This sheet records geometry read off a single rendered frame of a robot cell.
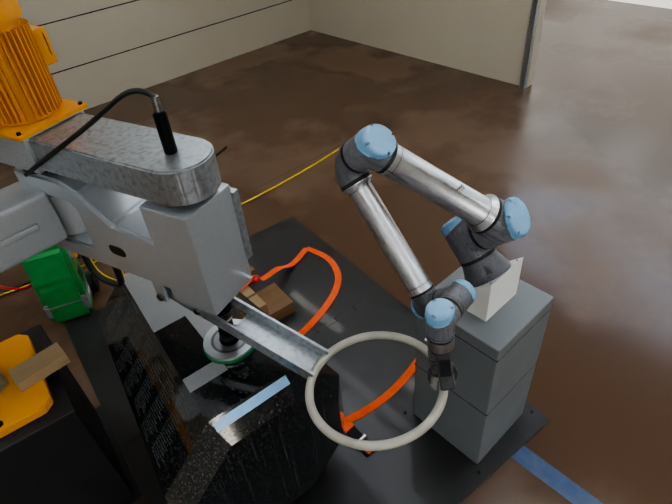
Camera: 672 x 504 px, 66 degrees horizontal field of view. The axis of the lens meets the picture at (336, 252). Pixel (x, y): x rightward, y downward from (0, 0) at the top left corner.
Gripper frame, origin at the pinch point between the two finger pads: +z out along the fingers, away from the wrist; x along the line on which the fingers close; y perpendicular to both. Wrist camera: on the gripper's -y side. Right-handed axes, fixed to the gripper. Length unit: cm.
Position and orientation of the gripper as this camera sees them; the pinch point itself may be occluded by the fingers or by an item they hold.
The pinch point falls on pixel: (442, 388)
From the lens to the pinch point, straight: 189.6
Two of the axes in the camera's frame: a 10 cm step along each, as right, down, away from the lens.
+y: -0.2, -6.0, 8.0
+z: 1.4, 7.9, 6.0
